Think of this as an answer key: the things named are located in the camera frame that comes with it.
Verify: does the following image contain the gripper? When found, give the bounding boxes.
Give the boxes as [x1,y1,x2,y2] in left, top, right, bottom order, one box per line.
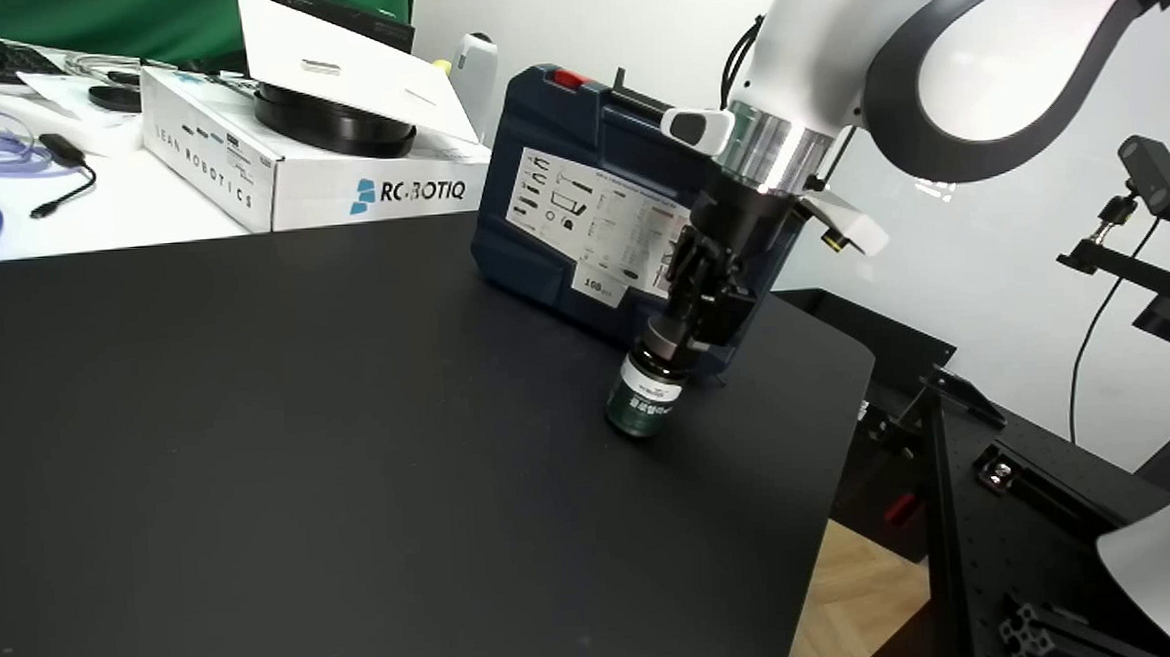
[637,164,814,361]

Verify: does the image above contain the dark green bottle white label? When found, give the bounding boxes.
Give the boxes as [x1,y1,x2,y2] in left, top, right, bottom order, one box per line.
[600,315,698,442]

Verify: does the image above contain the blue tool case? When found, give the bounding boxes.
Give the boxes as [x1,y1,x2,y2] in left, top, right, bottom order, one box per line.
[460,51,820,377]

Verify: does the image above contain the white plastic device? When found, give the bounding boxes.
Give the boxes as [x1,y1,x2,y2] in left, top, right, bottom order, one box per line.
[446,31,505,144]

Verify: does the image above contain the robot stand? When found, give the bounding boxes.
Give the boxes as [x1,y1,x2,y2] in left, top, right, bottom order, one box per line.
[771,268,1170,657]

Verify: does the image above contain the black round disc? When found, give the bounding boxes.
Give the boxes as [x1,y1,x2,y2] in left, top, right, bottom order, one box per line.
[251,73,420,167]

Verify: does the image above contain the white cardboard sheet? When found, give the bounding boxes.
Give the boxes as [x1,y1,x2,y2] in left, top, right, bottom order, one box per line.
[236,0,482,158]

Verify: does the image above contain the black monitor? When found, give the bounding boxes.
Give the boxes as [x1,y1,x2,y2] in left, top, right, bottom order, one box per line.
[276,0,419,61]

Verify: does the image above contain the white cardboard box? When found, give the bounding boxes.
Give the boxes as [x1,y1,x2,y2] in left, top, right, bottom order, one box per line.
[138,47,496,240]

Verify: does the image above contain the small black round lid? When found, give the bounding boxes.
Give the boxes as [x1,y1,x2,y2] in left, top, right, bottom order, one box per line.
[86,80,145,117]

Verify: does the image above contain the green cloth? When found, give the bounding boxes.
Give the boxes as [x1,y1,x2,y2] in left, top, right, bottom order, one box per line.
[0,0,423,88]

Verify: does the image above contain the white paper sheet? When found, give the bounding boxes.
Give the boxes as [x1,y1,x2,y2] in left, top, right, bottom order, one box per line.
[15,64,148,161]

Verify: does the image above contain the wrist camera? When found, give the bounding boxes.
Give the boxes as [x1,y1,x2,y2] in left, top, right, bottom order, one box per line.
[800,186,891,261]

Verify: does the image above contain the camera on mount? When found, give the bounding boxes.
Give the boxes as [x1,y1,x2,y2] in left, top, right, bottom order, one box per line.
[1050,133,1170,379]

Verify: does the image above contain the coil of clear cable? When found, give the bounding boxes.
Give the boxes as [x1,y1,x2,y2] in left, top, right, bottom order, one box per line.
[63,46,180,88]

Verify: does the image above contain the black cable with adapter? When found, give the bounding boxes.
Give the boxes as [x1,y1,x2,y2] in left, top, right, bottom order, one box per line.
[25,130,101,221]

